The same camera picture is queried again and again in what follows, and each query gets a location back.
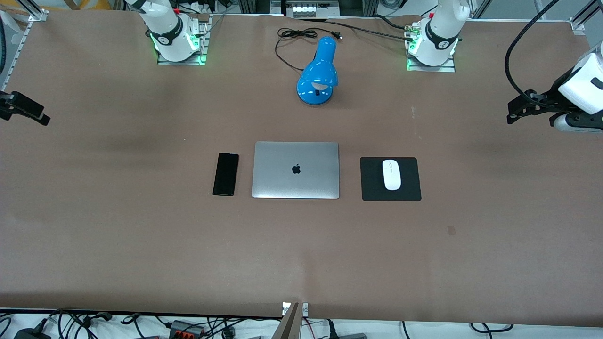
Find white power strip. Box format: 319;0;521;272
292;4;327;19

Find white computer mouse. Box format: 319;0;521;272
382;159;402;191

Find thin black lamp cord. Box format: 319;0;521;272
275;27;343;72

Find blue desk lamp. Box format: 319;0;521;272
296;36;339;106

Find black smartphone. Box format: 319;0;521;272
212;152;239;197

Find black power adapter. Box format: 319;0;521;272
13;327;51;339

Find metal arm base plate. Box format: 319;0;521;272
407;23;456;73
157;13;211;66

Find grey orange power strip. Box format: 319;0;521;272
169;320;206;338

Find perforated metal edge strip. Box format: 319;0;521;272
0;21;33;90

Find black braided base cable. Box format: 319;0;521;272
297;17;416;43

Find black square mouse pad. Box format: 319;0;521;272
360;157;422;202

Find silver closed laptop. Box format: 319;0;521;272
251;141;340;200

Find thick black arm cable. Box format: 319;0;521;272
0;18;8;78
504;0;561;100

